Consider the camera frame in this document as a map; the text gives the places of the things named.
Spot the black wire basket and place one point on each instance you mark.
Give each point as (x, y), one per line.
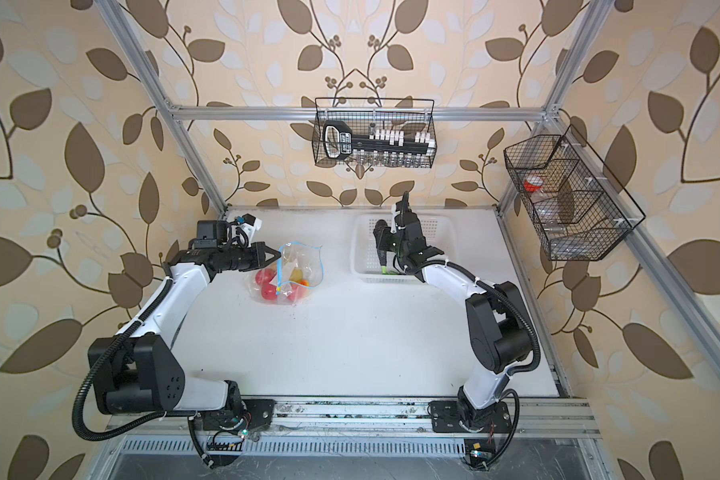
(591, 211)
(409, 114)

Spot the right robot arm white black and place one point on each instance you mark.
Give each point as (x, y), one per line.
(502, 336)

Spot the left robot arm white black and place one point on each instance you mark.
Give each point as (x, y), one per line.
(135, 378)

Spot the clear zip top bag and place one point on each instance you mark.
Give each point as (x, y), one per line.
(293, 255)

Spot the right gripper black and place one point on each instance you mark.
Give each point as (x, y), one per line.
(386, 234)

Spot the red toy tomato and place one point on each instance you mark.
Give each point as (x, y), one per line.
(265, 276)

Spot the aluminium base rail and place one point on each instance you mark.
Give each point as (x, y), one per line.
(365, 427)

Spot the dark toy eggplant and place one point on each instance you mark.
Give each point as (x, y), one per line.
(382, 235)

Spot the black wire basket right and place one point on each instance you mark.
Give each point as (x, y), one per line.
(591, 211)

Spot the red yellow toy mango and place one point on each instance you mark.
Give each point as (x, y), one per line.
(297, 292)

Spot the black wire basket back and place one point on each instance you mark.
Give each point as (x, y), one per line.
(409, 114)

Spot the red capped clear bottle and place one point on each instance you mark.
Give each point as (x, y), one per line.
(534, 186)

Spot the red toy apple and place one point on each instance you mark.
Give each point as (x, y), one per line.
(269, 292)

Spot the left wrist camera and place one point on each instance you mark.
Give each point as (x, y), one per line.
(218, 234)

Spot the black tool with handle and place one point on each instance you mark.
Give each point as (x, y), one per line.
(340, 142)

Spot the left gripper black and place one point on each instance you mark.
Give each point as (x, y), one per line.
(256, 250)

